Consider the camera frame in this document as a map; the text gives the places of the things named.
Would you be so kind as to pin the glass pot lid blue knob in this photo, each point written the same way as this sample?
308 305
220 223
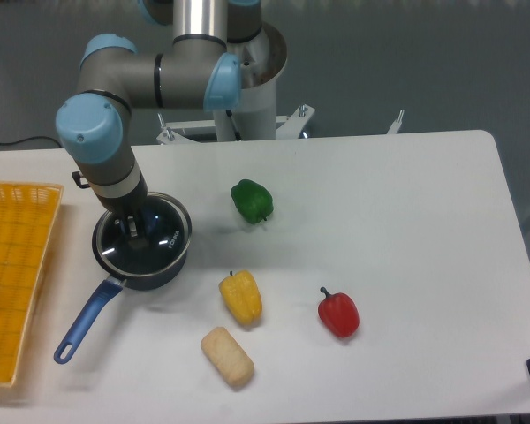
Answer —
168 239

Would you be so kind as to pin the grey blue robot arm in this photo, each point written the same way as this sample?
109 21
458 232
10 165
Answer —
115 79

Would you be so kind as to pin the white metal base frame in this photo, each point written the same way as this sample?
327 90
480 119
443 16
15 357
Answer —
294 126

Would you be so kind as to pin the red bell pepper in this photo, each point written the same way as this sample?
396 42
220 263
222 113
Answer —
338 313

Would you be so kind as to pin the yellow woven basket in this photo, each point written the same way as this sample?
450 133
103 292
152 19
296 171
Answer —
28 212

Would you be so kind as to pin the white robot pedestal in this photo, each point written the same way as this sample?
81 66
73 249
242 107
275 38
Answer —
262 61

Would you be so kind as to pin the dark pot with blue handle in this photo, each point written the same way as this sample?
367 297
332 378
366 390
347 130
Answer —
107 289

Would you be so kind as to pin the yellow bell pepper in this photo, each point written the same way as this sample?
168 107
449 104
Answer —
242 297

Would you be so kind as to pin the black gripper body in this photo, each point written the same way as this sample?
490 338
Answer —
123 198

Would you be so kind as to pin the beige bread loaf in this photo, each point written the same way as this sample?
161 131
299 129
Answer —
228 358

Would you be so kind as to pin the green bell pepper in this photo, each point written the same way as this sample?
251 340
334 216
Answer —
252 200

